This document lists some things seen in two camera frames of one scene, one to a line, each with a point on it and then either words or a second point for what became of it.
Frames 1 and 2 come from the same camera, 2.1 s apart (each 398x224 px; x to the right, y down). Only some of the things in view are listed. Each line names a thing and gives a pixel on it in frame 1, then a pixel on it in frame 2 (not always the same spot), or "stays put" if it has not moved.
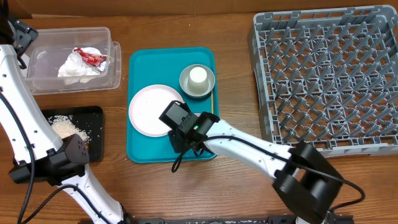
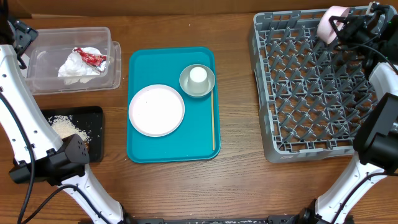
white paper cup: (198, 80) stays put
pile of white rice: (66, 126) stays put
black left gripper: (26, 35) stays put
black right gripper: (180, 140) to (362, 23)
